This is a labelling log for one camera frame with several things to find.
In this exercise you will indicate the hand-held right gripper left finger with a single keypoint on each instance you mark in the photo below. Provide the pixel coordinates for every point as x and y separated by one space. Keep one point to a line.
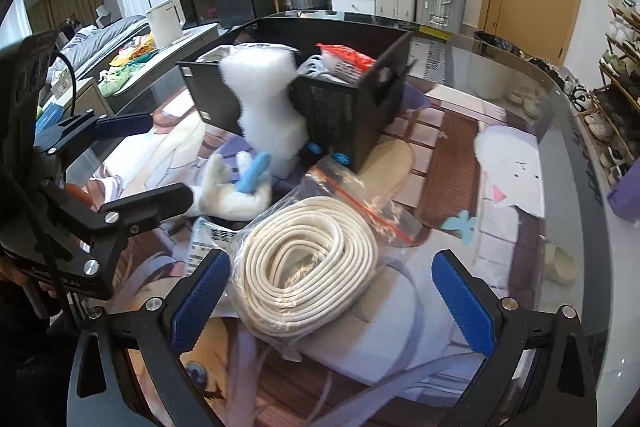
200 302

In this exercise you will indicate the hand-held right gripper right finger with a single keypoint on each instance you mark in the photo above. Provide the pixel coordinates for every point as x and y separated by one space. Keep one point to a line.
465 307

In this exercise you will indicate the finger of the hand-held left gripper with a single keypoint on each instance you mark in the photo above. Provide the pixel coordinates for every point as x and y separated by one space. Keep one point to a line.
150 202
125 124

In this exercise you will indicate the white and blue plush toy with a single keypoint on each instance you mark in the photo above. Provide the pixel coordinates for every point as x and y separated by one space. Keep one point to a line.
230 202

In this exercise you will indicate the white foam block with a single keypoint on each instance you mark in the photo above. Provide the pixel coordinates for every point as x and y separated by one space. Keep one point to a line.
265 127

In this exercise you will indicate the black cardboard box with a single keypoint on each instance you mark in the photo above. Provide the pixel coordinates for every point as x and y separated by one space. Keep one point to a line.
340 117

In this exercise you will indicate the red and white packet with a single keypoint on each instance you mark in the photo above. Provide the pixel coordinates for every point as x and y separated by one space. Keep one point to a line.
345 59

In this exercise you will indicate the person's left forearm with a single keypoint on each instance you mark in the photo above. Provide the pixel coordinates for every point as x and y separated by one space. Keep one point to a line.
25 347

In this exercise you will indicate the person's left hand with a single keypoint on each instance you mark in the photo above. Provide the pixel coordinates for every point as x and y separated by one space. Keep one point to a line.
12 274

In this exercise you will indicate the open brown box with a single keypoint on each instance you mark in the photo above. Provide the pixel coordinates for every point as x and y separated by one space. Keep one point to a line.
95 99

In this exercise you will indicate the green plastic bag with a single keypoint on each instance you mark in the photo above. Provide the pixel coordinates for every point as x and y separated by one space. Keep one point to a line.
120 79

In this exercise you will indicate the printed plastic packet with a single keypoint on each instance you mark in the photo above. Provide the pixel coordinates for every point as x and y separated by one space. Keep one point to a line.
212 242

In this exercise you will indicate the yellow snack bag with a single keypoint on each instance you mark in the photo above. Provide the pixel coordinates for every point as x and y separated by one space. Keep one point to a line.
135 52

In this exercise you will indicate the bed with grey duvet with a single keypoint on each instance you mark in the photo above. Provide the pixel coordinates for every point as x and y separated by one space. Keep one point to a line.
100 39

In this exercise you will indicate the printed cartoon desk mat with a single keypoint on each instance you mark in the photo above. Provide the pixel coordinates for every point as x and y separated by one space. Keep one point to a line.
505 227

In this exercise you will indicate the brown curtain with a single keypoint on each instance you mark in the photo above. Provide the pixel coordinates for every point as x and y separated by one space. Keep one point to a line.
70 2

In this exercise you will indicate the beige slippers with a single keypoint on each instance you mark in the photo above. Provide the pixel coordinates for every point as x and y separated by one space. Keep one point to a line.
560 264

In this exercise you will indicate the white electric kettle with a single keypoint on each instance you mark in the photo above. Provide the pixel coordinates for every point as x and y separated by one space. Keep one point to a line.
165 24

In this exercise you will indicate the white side table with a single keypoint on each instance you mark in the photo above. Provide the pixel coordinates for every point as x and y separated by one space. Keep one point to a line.
195 37

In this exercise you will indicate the purple bag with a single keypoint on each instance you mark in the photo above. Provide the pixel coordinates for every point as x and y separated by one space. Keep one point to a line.
627 202

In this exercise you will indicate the shoes on floor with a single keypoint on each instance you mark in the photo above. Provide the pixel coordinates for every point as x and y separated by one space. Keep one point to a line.
530 99

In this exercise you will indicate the wooden shoe rack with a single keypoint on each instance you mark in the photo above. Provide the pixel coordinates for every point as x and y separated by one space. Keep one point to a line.
620 74

